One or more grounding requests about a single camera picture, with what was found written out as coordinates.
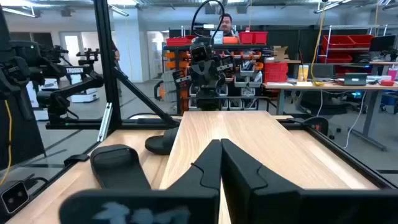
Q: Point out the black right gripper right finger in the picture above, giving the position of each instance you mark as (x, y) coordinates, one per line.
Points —
(280, 205)

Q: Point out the orange plastic bin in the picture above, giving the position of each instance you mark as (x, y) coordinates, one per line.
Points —
(230, 40)

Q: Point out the black clamp bracket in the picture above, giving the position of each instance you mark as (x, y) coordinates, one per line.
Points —
(76, 159)

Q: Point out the ceiling light tube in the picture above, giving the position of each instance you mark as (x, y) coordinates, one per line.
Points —
(18, 12)
(331, 6)
(118, 10)

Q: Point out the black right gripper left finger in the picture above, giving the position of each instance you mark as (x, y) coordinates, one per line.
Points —
(174, 205)

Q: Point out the wooden desk grey legs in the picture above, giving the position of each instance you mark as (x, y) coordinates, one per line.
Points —
(370, 109)

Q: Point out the black aluminium rig frame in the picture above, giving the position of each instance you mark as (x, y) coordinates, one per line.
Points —
(105, 62)

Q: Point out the cardboard box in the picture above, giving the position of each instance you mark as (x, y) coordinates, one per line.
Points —
(280, 53)

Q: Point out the red plastic bin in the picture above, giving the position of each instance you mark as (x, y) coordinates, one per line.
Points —
(260, 38)
(178, 42)
(246, 38)
(362, 40)
(335, 59)
(337, 43)

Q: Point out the red plastic crate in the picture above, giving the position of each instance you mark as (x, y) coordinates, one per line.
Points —
(276, 73)

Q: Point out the teal box device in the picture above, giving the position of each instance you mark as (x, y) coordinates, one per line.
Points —
(355, 79)

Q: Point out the black office chair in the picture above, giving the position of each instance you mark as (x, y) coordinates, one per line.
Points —
(320, 102)

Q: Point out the black storage rack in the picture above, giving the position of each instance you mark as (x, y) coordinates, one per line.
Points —
(180, 77)

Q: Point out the small red case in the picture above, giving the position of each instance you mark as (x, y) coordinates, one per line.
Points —
(387, 83)

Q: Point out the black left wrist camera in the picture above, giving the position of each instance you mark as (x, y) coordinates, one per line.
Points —
(199, 53)

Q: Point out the wooden shelf black metal frame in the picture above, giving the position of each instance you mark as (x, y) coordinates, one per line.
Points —
(248, 133)

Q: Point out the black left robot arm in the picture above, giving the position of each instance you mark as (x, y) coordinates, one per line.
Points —
(208, 99)

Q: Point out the person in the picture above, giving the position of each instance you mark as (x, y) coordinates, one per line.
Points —
(117, 56)
(226, 25)

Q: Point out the black background robot arm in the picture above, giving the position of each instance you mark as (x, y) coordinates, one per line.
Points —
(18, 68)
(74, 84)

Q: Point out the dark rubber slide sandal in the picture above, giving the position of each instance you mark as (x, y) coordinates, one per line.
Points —
(119, 169)
(161, 144)

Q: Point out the silver aluminium bar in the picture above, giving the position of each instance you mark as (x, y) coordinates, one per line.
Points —
(105, 123)

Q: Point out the white cabinet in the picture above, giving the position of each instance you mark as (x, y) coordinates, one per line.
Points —
(84, 96)

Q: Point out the yellow orange container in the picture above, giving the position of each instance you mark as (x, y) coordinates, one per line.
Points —
(303, 73)

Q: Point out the black computer monitor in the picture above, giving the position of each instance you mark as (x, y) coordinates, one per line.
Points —
(382, 43)

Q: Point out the black table-level camera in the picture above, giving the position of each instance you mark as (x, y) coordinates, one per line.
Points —
(14, 197)

